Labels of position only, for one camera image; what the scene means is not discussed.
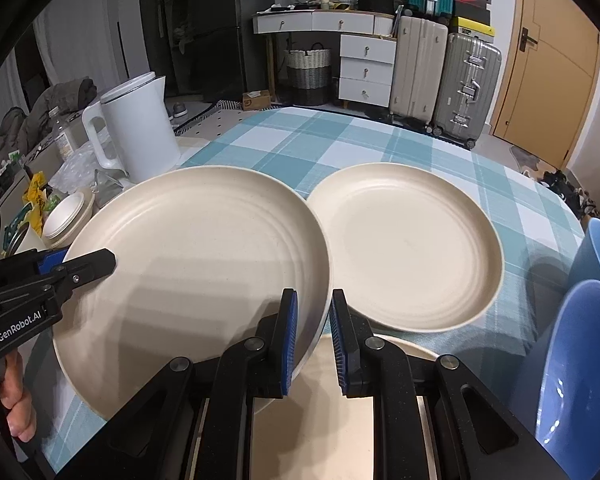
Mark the white dressing desk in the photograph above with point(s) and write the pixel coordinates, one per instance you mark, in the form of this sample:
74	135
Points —
367	50

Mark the clear plastic bottle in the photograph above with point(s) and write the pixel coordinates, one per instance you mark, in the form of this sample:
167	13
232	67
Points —
65	140

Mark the small cardboard box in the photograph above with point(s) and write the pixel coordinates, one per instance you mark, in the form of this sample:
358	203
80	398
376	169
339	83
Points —
256	100

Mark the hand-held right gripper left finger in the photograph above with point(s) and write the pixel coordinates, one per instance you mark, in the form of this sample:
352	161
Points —
290	340

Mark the black white sneaker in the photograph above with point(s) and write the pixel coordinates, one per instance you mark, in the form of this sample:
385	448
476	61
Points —
560	182

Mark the black shoe box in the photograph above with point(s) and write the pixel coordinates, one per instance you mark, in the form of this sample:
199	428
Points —
472	11

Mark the black white patterned rug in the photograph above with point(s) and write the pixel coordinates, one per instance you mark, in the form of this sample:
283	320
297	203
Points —
230	106

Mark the cream plate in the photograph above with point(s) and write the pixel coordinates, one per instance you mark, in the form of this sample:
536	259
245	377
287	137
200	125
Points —
405	240
190	260
310	410

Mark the grey jacket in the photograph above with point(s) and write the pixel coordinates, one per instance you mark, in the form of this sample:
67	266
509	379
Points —
50	105

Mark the white electric kettle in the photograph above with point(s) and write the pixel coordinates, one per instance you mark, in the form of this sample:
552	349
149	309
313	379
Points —
140	130

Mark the woven laundry basket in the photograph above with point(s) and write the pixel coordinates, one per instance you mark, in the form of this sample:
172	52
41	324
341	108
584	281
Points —
307	75

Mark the grey slipper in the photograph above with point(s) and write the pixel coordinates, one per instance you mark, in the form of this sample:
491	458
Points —
180	110

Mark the yellow shoe box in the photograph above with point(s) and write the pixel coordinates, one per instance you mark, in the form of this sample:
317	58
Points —
475	27

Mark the beige suitcase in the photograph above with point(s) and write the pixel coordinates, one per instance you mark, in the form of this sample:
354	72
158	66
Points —
415	70

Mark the black refrigerator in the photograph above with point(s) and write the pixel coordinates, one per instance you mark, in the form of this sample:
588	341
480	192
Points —
220	35

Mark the person's left hand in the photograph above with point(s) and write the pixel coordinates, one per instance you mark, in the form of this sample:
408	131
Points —
15	400

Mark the black storage box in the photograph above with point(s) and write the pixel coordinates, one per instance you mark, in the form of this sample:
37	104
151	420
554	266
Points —
375	2

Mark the grey floor mat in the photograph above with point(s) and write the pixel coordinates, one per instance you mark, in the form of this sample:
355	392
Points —
525	157

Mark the yellow snack packet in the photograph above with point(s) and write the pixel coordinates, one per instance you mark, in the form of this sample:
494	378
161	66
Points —
35	200

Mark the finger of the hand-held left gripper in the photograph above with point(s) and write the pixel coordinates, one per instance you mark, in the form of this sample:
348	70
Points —
92	265
52	260

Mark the silver suitcase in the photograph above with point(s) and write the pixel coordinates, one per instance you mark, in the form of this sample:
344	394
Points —
465	85

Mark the wooden door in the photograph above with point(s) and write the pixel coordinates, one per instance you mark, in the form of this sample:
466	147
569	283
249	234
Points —
545	85

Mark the blue bowl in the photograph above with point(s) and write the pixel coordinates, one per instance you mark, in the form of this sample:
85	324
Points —
597	255
580	360

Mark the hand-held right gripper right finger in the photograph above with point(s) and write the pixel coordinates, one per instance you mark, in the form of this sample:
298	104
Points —
337	340

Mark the clear plastic bag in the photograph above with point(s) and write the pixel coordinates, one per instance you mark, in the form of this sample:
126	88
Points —
80	167

